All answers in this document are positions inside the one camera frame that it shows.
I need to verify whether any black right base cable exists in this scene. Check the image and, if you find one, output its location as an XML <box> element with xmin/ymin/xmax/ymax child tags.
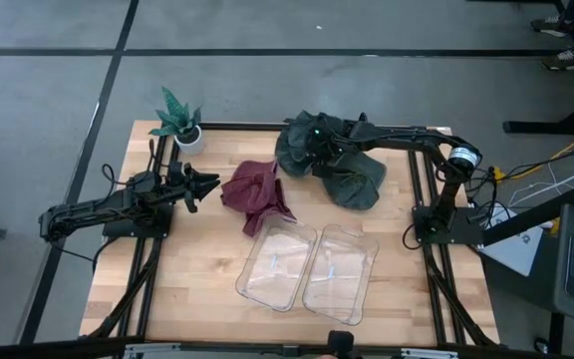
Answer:
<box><xmin>401</xmin><ymin>222</ymin><xmax>426</xmax><ymax>251</ymax></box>

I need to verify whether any black left base cable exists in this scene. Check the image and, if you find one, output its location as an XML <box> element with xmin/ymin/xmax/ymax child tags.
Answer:
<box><xmin>50</xmin><ymin>236</ymin><xmax>118</xmax><ymax>275</ymax></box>

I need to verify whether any black rounded device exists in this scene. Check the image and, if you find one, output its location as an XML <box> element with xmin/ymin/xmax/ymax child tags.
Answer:
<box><xmin>326</xmin><ymin>329</ymin><xmax>357</xmax><ymax>359</ymax></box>

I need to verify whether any black desk leg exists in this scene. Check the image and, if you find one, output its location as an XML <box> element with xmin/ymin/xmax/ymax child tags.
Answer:
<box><xmin>548</xmin><ymin>311</ymin><xmax>566</xmax><ymax>359</ymax></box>

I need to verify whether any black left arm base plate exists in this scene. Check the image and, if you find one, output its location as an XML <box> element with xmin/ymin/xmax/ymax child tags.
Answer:
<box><xmin>102</xmin><ymin>201</ymin><xmax>174</xmax><ymax>239</ymax></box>

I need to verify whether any black rig crossbar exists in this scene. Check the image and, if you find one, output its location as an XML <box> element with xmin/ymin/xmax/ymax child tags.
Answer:
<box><xmin>0</xmin><ymin>336</ymin><xmax>574</xmax><ymax>359</ymax></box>

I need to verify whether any black cable bundle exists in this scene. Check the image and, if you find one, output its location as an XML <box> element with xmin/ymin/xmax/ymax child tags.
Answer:
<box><xmin>463</xmin><ymin>144</ymin><xmax>574</xmax><ymax>210</ymax></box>

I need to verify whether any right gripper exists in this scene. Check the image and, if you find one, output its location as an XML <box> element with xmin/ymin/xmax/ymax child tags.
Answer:
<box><xmin>309</xmin><ymin>115</ymin><xmax>366</xmax><ymax>180</ymax></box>

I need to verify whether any white cable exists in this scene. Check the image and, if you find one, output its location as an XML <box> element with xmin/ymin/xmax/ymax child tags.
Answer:
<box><xmin>507</xmin><ymin>158</ymin><xmax>574</xmax><ymax>209</ymax></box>

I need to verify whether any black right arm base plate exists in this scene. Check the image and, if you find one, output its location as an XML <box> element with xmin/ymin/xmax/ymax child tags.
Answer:
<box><xmin>412</xmin><ymin>204</ymin><xmax>485</xmax><ymax>245</ymax></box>

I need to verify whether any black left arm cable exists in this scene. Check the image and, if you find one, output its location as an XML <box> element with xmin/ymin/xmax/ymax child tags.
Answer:
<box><xmin>101</xmin><ymin>163</ymin><xmax>135</xmax><ymax>193</ymax></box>

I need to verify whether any yellow cable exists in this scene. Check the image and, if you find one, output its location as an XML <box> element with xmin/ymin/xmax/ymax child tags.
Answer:
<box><xmin>491</xmin><ymin>132</ymin><xmax>574</xmax><ymax>181</ymax></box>

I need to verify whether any person's shoe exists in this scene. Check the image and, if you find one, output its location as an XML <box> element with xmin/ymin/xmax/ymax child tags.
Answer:
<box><xmin>540</xmin><ymin>48</ymin><xmax>574</xmax><ymax>72</ymax></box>
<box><xmin>530</xmin><ymin>15</ymin><xmax>574</xmax><ymax>39</ymax></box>

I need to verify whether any silver bracket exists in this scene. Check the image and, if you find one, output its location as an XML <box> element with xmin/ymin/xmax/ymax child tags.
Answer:
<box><xmin>122</xmin><ymin>342</ymin><xmax>181</xmax><ymax>359</ymax></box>
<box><xmin>400</xmin><ymin>347</ymin><xmax>460</xmax><ymax>359</ymax></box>

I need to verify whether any clear plastic tray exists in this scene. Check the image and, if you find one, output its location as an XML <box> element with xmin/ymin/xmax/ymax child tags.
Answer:
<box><xmin>235</xmin><ymin>217</ymin><xmax>318</xmax><ymax>313</ymax></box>
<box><xmin>301</xmin><ymin>223</ymin><xmax>380</xmax><ymax>327</ymax></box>

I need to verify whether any potted plant white pot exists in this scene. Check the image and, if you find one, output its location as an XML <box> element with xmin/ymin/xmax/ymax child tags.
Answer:
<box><xmin>147</xmin><ymin>86</ymin><xmax>206</xmax><ymax>157</ymax></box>

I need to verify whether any black base cable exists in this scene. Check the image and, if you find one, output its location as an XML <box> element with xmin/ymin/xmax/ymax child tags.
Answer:
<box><xmin>401</xmin><ymin>222</ymin><xmax>426</xmax><ymax>251</ymax></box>
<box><xmin>50</xmin><ymin>236</ymin><xmax>118</xmax><ymax>275</ymax></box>

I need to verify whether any black desk beam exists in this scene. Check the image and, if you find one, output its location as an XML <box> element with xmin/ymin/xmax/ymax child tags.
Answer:
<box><xmin>480</xmin><ymin>184</ymin><xmax>574</xmax><ymax>248</ymax></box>

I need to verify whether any maroon hat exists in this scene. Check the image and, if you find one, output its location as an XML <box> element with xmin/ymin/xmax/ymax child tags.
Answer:
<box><xmin>219</xmin><ymin>159</ymin><xmax>283</xmax><ymax>216</ymax></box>
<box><xmin>241</xmin><ymin>201</ymin><xmax>298</xmax><ymax>238</ymax></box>

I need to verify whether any black aluminium table frame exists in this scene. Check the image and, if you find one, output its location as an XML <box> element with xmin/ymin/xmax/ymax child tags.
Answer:
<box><xmin>80</xmin><ymin>121</ymin><xmax>500</xmax><ymax>348</ymax></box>

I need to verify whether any white box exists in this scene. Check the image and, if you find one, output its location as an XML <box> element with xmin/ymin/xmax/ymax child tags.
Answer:
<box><xmin>478</xmin><ymin>206</ymin><xmax>546</xmax><ymax>278</ymax></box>

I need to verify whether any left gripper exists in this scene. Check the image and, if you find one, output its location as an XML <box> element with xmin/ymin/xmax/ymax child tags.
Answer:
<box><xmin>164</xmin><ymin>159</ymin><xmax>222</xmax><ymax>214</ymax></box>

